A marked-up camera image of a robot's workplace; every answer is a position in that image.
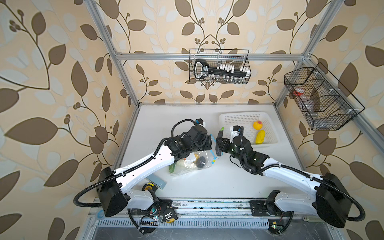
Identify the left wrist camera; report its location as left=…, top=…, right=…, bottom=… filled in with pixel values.
left=195, top=119, right=206, bottom=128

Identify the black socket tool set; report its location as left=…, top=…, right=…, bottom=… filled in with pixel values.
left=192, top=59, right=252, bottom=80

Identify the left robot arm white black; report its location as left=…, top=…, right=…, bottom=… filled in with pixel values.
left=73, top=119, right=212, bottom=217

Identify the black wire basket right wall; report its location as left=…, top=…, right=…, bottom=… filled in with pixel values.
left=284, top=62, right=366, bottom=131

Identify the yellow black device on rail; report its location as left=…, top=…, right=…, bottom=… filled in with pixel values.
left=163, top=208, right=178, bottom=224

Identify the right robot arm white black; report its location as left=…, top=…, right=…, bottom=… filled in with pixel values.
left=216, top=130, right=366, bottom=228

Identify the yellow black tape measure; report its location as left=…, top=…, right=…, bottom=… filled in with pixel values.
left=142, top=183, right=158, bottom=192

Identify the red capped item in basket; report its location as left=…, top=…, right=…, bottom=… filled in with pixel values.
left=292, top=88, right=305, bottom=97

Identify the black toy item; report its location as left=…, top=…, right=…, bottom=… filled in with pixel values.
left=195, top=157, right=207, bottom=169

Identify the grey blue flat plate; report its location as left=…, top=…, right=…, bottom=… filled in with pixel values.
left=146, top=174, right=167, bottom=190

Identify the yellow toy lemon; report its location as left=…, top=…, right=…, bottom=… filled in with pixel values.
left=255, top=130, right=266, bottom=145

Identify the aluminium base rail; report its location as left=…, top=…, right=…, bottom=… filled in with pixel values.
left=88, top=197, right=319, bottom=220

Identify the black wire basket wall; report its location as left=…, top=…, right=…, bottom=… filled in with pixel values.
left=189, top=48, right=252, bottom=85
left=284, top=62, right=366, bottom=131

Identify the dark toy eggplant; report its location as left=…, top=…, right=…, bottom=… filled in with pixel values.
left=217, top=127, right=225, bottom=139

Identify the white perforated plastic basket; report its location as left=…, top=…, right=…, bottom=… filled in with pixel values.
left=219, top=112, right=279, bottom=147

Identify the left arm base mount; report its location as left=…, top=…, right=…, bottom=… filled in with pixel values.
left=132, top=197, right=174, bottom=221

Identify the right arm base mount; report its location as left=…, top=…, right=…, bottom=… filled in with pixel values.
left=249, top=190, right=293, bottom=217

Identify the yellow red toy peach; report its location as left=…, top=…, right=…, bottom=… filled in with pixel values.
left=253, top=121, right=263, bottom=130

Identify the black wire basket back wall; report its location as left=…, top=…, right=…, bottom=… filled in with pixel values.
left=189, top=48, right=252, bottom=85

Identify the clear zip bag blue zipper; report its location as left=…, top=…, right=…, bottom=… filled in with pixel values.
left=168, top=135, right=217, bottom=176

